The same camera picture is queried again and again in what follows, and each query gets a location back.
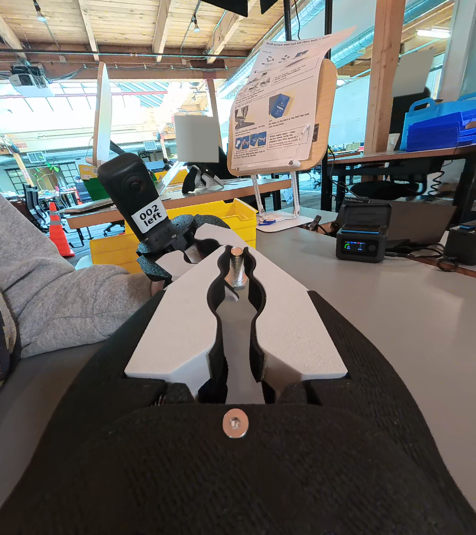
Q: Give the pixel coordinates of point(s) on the printed instruction sheet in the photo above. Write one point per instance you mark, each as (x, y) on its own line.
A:
(279, 125)

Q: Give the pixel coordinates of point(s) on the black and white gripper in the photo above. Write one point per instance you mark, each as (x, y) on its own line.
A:
(198, 179)

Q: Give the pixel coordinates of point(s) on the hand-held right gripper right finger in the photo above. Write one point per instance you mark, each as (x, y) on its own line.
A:
(300, 330)

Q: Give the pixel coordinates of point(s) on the person's left forearm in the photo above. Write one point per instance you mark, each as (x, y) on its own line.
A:
(95, 301)

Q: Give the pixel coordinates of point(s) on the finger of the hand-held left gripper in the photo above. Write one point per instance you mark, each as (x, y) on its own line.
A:
(221, 234)
(177, 267)

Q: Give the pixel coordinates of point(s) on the wooden display board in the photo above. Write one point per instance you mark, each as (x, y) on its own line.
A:
(325, 125)

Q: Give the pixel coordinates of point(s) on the thin wooden board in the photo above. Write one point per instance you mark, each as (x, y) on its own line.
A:
(103, 117)

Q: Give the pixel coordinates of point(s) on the white board stand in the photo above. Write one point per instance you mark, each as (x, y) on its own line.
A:
(294, 217)

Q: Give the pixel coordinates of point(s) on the black charger case with screen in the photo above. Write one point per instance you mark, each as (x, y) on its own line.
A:
(363, 250)

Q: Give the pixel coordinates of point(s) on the wooden pillar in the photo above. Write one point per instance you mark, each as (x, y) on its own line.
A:
(384, 83)

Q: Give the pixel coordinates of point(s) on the black charging dock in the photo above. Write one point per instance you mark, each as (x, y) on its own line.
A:
(468, 246)

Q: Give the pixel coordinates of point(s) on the orange traffic cone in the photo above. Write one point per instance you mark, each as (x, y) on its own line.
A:
(60, 238)

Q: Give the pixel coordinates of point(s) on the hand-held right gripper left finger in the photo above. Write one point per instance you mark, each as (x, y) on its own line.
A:
(166, 330)

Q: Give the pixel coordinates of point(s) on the wooden desk with black legs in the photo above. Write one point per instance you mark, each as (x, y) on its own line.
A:
(409, 156)

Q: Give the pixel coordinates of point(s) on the black office chair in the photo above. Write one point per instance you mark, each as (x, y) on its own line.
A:
(35, 209)
(388, 190)

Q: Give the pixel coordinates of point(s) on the ceiling light fixture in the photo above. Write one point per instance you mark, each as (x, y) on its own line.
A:
(432, 33)

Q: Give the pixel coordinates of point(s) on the silver hex bolt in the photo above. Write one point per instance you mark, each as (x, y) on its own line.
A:
(236, 267)

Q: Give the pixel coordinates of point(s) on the green plastic bin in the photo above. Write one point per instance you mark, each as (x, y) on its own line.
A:
(95, 188)

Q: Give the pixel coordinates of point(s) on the yellow plastic bin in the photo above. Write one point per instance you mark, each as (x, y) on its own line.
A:
(229, 213)

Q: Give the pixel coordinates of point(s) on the long wooden desk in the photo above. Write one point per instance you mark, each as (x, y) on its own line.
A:
(238, 190)

